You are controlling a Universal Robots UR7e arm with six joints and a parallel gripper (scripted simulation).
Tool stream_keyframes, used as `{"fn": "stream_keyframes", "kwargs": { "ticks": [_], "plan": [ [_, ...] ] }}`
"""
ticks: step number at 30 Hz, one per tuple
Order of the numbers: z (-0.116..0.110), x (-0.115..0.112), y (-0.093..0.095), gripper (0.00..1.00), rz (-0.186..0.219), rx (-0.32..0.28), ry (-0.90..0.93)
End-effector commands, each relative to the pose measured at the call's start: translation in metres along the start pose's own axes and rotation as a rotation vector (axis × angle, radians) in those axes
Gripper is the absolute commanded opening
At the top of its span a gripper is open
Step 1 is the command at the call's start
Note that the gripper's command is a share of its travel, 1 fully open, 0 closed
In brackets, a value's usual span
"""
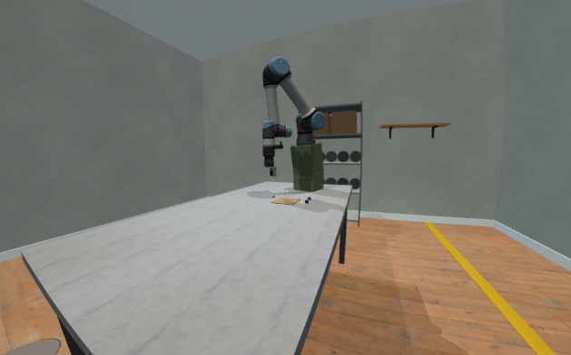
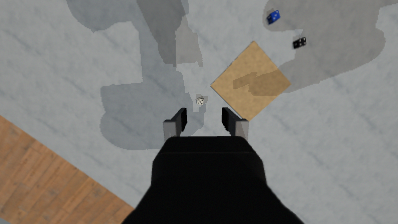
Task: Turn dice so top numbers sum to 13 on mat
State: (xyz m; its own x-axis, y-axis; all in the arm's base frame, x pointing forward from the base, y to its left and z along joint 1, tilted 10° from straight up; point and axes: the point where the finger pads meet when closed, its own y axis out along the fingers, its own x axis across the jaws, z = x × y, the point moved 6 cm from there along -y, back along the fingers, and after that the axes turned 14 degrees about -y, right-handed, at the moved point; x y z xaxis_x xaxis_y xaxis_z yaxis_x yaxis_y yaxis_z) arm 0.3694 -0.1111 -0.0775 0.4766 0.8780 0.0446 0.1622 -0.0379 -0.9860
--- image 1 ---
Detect tan mat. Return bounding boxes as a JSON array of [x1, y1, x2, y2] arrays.
[[271, 198, 300, 205]]

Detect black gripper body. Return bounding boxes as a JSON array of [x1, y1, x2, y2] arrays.
[[262, 138, 283, 167]]

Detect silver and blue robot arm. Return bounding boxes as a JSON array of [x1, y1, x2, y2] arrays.
[[262, 57, 325, 146]]

